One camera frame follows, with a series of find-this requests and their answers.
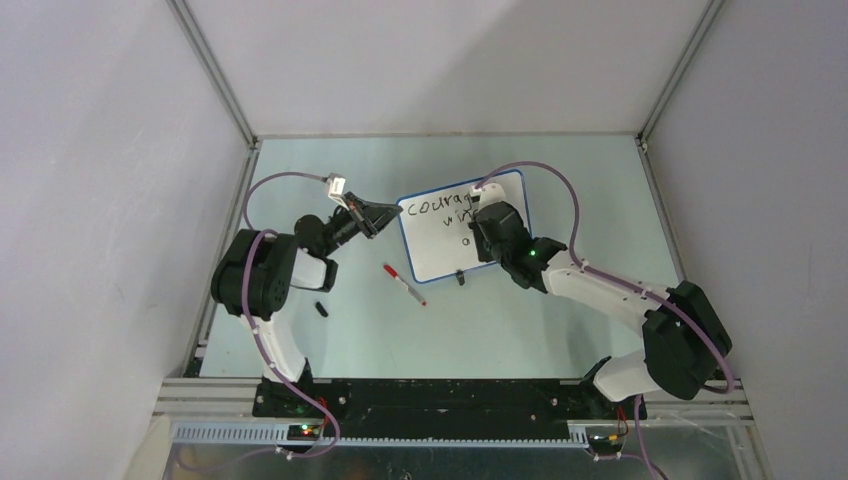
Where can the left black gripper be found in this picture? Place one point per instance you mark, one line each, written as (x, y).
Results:
(361, 213)

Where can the blue framed whiteboard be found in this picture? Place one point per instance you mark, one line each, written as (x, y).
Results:
(435, 227)

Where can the black marker cap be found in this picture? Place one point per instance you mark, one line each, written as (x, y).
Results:
(321, 310)

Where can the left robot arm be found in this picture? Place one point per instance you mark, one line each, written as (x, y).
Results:
(253, 279)

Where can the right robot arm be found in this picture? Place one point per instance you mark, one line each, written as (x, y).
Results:
(684, 341)

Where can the red whiteboard marker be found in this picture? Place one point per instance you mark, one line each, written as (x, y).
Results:
(415, 294)

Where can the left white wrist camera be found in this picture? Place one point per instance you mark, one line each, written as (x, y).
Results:
(335, 186)

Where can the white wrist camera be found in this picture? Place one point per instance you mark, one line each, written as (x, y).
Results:
(335, 186)
(486, 195)

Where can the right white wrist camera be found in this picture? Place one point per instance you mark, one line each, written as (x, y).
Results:
(486, 195)

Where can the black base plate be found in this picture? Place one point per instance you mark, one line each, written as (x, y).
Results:
(445, 409)

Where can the aluminium frame rail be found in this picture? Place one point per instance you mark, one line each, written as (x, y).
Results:
(220, 409)

